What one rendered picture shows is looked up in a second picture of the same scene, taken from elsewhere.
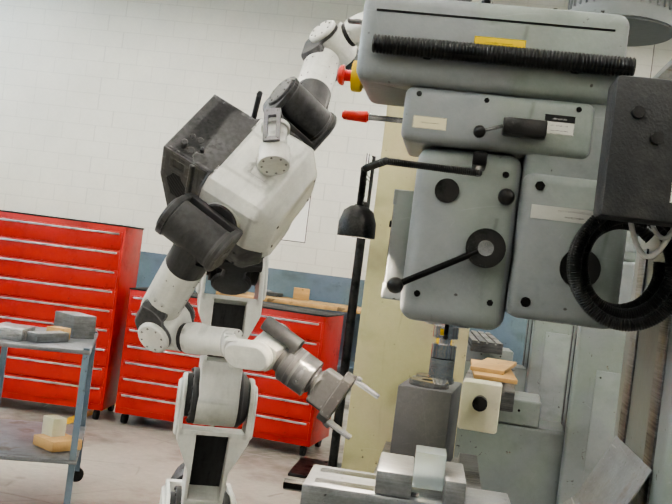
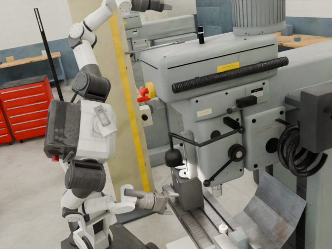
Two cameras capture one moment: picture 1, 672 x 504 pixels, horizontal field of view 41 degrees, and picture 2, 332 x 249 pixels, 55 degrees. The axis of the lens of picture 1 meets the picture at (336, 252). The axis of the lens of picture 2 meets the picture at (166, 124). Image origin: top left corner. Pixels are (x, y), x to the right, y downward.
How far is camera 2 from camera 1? 105 cm
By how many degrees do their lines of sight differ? 33
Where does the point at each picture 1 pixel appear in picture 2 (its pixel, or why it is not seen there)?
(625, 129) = (321, 117)
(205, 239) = (95, 183)
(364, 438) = not seen: hidden behind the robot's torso
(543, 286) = (261, 157)
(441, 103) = (207, 102)
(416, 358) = (121, 115)
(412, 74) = (192, 94)
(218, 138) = (68, 124)
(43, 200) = not seen: outside the picture
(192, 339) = (92, 209)
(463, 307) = (231, 176)
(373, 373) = not seen: hidden behind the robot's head
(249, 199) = (101, 150)
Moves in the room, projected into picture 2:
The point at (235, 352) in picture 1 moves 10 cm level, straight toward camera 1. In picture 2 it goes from (117, 210) to (127, 220)
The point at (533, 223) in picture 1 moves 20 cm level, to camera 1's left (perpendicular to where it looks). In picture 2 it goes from (253, 136) to (212, 152)
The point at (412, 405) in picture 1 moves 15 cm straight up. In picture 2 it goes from (187, 187) to (184, 163)
